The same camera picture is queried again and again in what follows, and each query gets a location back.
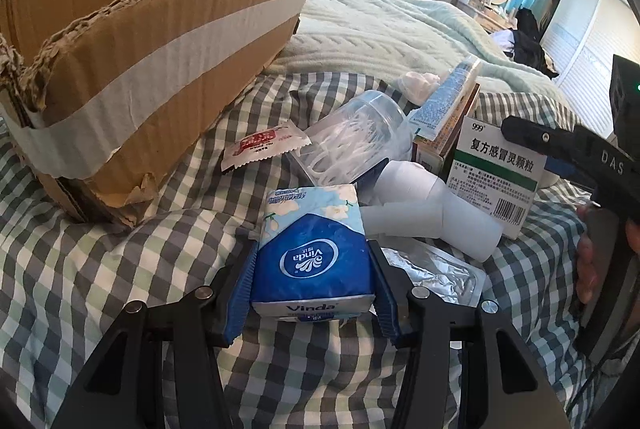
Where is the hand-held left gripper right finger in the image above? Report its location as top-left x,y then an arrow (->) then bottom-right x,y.
367,239 -> 571,429

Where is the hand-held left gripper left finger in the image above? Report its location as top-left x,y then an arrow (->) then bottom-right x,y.
50,239 -> 261,429

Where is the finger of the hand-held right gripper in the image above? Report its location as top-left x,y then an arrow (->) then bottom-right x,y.
501,115 -> 582,170

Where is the blue pocket tissue pack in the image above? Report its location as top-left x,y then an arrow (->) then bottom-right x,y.
250,184 -> 377,323

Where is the taped brown cardboard box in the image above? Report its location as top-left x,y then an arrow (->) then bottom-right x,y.
0,0 -> 328,230

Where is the person's right hand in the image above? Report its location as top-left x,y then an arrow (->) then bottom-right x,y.
574,203 -> 640,306

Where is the green and white medicine box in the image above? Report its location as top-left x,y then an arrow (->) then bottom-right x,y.
442,114 -> 549,241

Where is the silver foil blister pack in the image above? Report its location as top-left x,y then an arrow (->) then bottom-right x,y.
379,246 -> 487,308

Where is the brown and red small box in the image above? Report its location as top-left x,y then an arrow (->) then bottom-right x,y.
412,82 -> 482,171

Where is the black bag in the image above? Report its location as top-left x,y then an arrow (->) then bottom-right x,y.
509,6 -> 560,78

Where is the white ointment tube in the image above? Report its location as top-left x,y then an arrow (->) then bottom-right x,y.
407,56 -> 484,141

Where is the white plastic bag roll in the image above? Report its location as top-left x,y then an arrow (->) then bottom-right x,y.
382,159 -> 503,263

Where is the white wardrobe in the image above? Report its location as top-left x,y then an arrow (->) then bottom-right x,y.
539,0 -> 640,112

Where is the grey checked blanket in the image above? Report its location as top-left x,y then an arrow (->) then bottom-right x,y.
0,72 -> 603,429

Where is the red and white snack sachet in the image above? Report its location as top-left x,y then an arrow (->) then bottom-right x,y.
221,120 -> 312,174

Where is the clear jar of floss picks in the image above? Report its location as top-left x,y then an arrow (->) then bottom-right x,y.
287,90 -> 414,190

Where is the pale green knit blanket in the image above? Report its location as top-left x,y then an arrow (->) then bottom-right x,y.
267,0 -> 571,110

